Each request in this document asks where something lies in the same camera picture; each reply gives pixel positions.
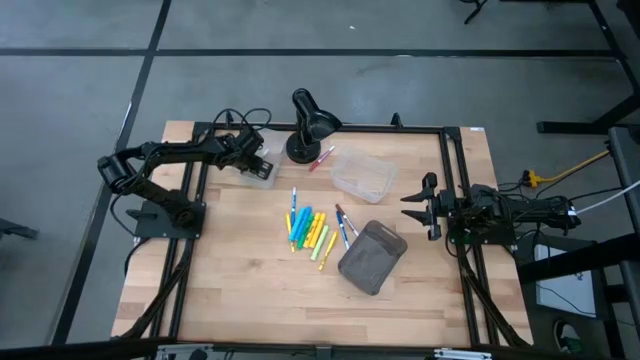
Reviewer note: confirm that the yellow thin marker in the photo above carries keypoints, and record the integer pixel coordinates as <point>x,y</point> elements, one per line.
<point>288,227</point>

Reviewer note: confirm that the black aluminium table frame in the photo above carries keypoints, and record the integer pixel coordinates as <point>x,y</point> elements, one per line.
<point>375,128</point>

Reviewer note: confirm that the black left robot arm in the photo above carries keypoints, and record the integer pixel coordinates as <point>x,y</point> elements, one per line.
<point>170,152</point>

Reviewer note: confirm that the red dry-erase marker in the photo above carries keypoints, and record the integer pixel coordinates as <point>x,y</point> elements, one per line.
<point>321,159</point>

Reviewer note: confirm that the black crossbeam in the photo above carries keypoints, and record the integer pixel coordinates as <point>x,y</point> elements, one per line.
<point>575,260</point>

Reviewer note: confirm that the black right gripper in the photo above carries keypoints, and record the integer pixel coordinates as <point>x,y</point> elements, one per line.
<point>445,205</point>

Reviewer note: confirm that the black desk leg frame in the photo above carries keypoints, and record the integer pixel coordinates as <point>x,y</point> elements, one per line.
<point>565,127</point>

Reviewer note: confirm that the yellow slim highlighter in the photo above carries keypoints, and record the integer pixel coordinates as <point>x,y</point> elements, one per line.
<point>328,250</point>

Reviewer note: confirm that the clear plastic bin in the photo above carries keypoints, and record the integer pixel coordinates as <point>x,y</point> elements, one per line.
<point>277,150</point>
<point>362,175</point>

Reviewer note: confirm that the yellow-orange Sharpie highlighter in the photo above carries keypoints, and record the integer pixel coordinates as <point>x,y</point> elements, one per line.
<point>312,230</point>
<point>319,227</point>

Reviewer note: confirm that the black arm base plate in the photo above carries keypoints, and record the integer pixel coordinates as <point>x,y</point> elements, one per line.
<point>500,239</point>
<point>150,230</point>

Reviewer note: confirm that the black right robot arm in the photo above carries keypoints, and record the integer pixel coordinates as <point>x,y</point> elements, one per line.
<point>530,210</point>

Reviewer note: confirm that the black rail with silver brackets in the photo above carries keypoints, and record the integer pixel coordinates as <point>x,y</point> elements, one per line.
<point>75,352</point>

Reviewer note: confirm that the smoky grey plastic bin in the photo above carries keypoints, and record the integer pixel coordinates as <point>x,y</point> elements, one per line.
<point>372,257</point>

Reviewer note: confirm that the grey metal post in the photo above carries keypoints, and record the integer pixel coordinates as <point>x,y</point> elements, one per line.
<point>622,165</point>

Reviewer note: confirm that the black floor stand foot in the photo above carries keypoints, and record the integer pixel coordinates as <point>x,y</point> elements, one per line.
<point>15,230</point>

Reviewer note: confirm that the brown Expo marker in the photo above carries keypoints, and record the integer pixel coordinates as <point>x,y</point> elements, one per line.
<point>347,220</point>

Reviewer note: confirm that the light blue thin marker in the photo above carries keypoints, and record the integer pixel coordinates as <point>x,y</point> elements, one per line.
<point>293,205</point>

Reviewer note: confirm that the white box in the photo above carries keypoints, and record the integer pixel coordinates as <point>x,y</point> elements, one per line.
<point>565,295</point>

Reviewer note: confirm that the black desk lamp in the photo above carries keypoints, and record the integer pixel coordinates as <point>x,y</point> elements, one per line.
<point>312,125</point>

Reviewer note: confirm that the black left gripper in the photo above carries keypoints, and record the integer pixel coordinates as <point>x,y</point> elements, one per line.
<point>245,147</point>

